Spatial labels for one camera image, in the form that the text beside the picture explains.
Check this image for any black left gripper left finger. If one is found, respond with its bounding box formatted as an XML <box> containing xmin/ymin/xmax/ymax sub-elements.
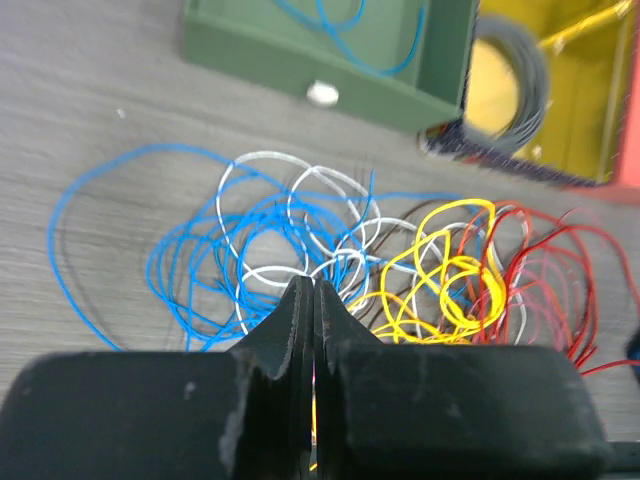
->
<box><xmin>1</xmin><ymin>277</ymin><xmax>313</xmax><ymax>479</ymax></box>

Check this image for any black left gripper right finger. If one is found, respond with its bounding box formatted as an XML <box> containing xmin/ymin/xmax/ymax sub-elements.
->
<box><xmin>314</xmin><ymin>281</ymin><xmax>612</xmax><ymax>479</ymax></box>

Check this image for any blue cable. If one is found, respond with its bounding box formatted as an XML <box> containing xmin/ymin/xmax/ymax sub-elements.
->
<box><xmin>273</xmin><ymin>0</ymin><xmax>427</xmax><ymax>77</ymax></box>
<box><xmin>47</xmin><ymin>143</ymin><xmax>481</xmax><ymax>353</ymax></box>

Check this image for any grey cable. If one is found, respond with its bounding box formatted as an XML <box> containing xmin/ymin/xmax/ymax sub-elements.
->
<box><xmin>462</xmin><ymin>15</ymin><xmax>550</xmax><ymax>154</ymax></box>

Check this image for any orange plastic tray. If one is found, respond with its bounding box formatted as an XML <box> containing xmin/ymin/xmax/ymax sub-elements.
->
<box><xmin>569</xmin><ymin>29</ymin><xmax>640</xmax><ymax>204</ymax></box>

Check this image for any green plastic tray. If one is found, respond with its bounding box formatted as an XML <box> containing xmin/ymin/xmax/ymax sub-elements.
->
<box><xmin>181</xmin><ymin>1</ymin><xmax>478</xmax><ymax>134</ymax></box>

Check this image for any yellow metal tin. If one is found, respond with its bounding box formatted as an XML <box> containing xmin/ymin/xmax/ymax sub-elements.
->
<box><xmin>418</xmin><ymin>0</ymin><xmax>640</xmax><ymax>187</ymax></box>

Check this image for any yellow cable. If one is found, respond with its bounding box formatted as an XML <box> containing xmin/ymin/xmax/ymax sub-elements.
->
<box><xmin>310</xmin><ymin>198</ymin><xmax>507</xmax><ymax>474</ymax></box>

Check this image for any white cable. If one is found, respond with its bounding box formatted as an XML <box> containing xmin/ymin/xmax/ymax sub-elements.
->
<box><xmin>215</xmin><ymin>150</ymin><xmax>529</xmax><ymax>341</ymax></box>

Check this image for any red cable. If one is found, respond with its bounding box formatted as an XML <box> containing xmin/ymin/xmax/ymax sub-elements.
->
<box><xmin>457</xmin><ymin>199</ymin><xmax>640</xmax><ymax>377</ymax></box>

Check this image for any blue cable in green tray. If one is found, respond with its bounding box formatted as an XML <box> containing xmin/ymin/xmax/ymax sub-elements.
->
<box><xmin>273</xmin><ymin>0</ymin><xmax>427</xmax><ymax>77</ymax></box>

